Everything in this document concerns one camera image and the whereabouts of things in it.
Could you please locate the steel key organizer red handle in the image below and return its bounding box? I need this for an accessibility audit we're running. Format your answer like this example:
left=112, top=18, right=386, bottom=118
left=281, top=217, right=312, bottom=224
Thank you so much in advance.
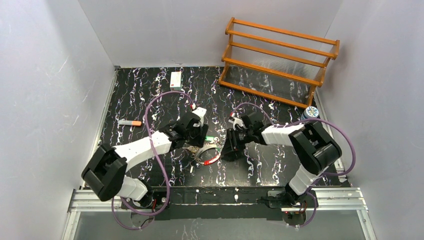
left=186, top=137, right=221, bottom=171

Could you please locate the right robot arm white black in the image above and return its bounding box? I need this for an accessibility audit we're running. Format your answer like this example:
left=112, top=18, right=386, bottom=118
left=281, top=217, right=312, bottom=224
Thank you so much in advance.
left=220, top=113, right=342, bottom=204

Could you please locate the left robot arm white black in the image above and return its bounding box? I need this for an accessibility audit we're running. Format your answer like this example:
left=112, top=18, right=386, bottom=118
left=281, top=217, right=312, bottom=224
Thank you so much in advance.
left=81, top=107, right=208, bottom=202

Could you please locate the white red small box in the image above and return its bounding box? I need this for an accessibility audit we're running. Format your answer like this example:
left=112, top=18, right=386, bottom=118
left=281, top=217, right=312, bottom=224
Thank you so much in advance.
left=169, top=71, right=182, bottom=91

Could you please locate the orange grey marker pen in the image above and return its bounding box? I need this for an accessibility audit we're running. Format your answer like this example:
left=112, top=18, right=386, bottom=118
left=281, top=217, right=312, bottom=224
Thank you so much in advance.
left=118, top=119, right=142, bottom=127

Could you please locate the white blue round jar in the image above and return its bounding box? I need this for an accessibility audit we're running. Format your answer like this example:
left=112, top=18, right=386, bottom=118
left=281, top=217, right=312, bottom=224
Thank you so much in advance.
left=300, top=106, right=320, bottom=120

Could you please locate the orange wooden shelf rack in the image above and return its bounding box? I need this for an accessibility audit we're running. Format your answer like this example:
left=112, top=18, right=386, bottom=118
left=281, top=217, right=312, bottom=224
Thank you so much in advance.
left=218, top=17, right=341, bottom=108

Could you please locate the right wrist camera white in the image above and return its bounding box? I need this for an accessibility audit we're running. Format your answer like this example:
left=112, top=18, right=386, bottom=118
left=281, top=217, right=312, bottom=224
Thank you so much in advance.
left=228, top=112, right=246, bottom=131

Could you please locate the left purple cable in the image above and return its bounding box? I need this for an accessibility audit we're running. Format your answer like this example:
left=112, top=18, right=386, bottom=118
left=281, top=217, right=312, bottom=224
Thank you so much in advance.
left=110, top=91, right=196, bottom=231

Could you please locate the aluminium frame rail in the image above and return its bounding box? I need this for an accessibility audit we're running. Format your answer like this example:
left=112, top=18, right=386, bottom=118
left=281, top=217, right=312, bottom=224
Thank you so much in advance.
left=62, top=187, right=376, bottom=240

